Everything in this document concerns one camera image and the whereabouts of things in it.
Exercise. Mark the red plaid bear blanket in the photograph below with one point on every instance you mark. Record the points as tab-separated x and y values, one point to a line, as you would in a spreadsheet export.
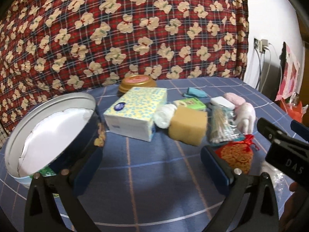
54	47

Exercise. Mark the pink patterned cloth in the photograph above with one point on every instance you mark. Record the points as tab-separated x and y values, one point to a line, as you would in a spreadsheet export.
290	72

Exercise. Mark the white wall charger plug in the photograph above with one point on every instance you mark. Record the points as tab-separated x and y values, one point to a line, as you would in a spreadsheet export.
263	45

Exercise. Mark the white towel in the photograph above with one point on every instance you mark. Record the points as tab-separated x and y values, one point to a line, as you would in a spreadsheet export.
163	115

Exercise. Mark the gold round tin lid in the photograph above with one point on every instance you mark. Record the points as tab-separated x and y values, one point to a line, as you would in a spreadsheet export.
139	80

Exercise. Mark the operator right hand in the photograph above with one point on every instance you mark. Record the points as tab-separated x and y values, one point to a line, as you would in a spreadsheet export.
292	206

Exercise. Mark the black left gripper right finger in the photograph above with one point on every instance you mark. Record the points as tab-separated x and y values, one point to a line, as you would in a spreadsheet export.
261	211

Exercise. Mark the red gold embroidered pouch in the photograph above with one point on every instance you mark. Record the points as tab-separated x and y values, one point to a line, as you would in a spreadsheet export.
238	154

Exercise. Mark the yellow sponge block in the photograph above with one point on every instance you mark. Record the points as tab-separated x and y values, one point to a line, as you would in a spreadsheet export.
188	126

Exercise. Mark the round metal tin container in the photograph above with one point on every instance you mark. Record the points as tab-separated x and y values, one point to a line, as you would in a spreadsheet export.
92	135

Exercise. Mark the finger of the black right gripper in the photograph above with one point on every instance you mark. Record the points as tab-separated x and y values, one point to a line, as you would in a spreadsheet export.
299	129
272	133

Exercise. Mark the teal cloth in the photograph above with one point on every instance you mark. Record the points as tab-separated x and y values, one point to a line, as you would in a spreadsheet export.
194	93

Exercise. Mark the orange plastic bag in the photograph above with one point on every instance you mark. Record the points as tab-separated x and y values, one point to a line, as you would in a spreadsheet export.
295	112

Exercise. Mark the cotton swab bag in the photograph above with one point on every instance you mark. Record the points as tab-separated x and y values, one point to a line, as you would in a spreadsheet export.
223	128

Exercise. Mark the pink plush glove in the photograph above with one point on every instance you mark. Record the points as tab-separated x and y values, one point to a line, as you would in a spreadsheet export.
245	117

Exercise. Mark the pink towel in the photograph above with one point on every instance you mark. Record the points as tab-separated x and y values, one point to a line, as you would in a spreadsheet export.
234	99

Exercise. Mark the blue plaid tablecloth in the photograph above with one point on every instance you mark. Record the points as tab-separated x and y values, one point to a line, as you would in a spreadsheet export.
151	186

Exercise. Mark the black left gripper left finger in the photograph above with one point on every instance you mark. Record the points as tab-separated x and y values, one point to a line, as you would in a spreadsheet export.
41	211

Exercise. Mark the green tissue pack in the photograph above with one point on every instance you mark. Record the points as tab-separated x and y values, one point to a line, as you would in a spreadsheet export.
192	103

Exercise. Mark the white soap box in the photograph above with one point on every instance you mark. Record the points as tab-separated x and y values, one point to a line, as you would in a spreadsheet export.
221	101

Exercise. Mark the blue dotted tissue box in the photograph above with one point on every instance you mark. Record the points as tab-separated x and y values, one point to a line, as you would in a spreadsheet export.
132	115

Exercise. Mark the wall power socket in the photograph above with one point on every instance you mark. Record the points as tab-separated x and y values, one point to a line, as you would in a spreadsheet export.
256	43

